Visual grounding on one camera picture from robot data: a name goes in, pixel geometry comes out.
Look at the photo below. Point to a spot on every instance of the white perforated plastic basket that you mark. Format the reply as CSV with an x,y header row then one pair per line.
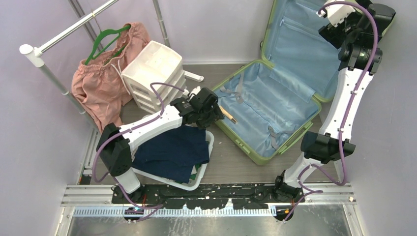
x,y
191,184

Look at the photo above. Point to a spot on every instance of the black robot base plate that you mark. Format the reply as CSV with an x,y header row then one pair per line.
x,y
215,196

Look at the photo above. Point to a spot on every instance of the navy blue garment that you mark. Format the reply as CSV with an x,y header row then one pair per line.
x,y
173,154

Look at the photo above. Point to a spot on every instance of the green hard-shell suitcase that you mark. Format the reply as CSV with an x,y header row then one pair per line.
x,y
275,98

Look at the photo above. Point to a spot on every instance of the pink cloth garment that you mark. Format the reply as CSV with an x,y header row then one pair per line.
x,y
97,83

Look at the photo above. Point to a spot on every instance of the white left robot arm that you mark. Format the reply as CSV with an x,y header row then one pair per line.
x,y
117,144

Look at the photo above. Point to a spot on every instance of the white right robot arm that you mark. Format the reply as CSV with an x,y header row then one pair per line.
x,y
355,29

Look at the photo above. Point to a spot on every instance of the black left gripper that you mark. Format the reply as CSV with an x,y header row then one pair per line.
x,y
216,115

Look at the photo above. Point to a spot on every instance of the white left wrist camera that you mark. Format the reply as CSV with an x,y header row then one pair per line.
x,y
193,92

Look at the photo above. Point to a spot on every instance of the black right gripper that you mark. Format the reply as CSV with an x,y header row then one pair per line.
x,y
331,34

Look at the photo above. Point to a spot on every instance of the white plastic drawer organizer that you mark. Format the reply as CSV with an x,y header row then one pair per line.
x,y
155,63

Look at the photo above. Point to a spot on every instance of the beige cosmetic tube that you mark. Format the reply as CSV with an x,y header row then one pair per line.
x,y
228,115

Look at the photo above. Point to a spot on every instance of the dark green garment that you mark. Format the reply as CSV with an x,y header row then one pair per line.
x,y
193,174

